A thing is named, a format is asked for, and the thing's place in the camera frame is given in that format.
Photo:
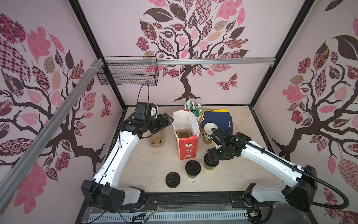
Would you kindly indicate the blue napkin stack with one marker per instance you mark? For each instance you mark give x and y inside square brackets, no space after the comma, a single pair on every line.
[222,119]

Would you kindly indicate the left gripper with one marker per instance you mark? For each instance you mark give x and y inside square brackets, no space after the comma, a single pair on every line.
[166,122]

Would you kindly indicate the black coffee cup lid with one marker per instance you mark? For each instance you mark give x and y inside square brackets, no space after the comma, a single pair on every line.
[172,180]
[193,168]
[210,162]

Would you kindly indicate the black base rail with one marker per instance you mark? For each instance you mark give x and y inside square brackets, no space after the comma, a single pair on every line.
[258,212]

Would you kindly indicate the stack of green paper cups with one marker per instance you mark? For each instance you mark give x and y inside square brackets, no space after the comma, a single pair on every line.
[207,132]

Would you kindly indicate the aluminium crossbar back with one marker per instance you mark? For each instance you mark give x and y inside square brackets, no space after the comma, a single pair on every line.
[210,61]

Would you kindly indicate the green paper coffee cup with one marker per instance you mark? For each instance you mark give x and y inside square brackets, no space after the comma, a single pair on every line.
[192,176]
[209,167]

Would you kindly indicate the pink cup of straws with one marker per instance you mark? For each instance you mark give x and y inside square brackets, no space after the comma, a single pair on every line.
[192,106]

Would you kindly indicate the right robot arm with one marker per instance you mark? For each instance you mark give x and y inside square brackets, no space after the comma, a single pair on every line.
[298,186]

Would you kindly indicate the red white paper gift bag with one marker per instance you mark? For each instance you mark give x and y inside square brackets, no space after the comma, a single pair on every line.
[187,147]

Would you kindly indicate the white slotted cable duct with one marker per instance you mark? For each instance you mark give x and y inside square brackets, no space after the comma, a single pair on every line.
[166,217]

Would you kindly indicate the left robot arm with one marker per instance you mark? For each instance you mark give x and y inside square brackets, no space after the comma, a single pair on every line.
[101,192]

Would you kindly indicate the aluminium bar left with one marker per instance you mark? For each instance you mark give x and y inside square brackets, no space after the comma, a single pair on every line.
[26,161]

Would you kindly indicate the brown cardboard cup carrier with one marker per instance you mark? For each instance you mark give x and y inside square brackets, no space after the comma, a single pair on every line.
[157,140]
[184,133]

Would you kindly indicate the black wire basket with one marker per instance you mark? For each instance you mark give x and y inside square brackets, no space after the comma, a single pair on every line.
[129,71]

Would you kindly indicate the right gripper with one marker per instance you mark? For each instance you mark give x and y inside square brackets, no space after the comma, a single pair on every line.
[212,156]

